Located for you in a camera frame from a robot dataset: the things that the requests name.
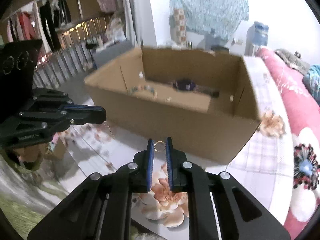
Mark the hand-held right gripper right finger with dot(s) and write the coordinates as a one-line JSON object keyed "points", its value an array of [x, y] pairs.
{"points": [[169, 170]]}

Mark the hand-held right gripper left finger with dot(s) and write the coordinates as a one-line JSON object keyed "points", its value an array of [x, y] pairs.
{"points": [[150, 170]]}

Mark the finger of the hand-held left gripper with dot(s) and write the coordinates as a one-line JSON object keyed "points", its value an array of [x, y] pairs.
{"points": [[85, 118], [82, 109]]}

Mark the gold hoop earring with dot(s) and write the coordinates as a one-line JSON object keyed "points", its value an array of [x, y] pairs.
{"points": [[155, 147]]}

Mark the brown cardboard box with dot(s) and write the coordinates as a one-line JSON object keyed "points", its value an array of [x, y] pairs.
{"points": [[190, 127]]}

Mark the dark blue smartwatch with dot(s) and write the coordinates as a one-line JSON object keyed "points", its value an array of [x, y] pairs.
{"points": [[185, 84]]}

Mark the person's left hand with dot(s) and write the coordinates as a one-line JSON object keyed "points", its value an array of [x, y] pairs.
{"points": [[27, 155]]}

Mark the metal railing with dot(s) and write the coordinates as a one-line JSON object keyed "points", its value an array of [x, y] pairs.
{"points": [[72, 52]]}

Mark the red hanging garment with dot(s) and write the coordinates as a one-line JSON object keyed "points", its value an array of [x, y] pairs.
{"points": [[26, 26]]}

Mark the grey storage box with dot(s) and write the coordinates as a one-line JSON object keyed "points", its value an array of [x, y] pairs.
{"points": [[112, 52]]}

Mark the black hanging garment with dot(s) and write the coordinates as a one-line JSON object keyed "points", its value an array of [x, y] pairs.
{"points": [[48, 27], [63, 10]]}

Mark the floral fabric bundle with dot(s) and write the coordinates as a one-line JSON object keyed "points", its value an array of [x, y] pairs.
{"points": [[115, 30]]}

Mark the green fluffy cloth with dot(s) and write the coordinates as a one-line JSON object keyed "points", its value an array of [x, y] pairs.
{"points": [[17, 217]]}

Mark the pink floral bed sheet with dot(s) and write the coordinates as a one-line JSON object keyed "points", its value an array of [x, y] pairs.
{"points": [[295, 110]]}

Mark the blue water jug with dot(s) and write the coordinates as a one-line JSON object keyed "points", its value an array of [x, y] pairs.
{"points": [[260, 33]]}

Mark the grey patterned pillow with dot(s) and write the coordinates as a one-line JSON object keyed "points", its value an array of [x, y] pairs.
{"points": [[292, 60]]}

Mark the blue printed blanket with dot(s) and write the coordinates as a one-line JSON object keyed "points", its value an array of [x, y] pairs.
{"points": [[313, 80]]}

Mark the teal floral wall cloth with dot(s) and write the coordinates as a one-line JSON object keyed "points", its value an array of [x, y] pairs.
{"points": [[207, 7]]}

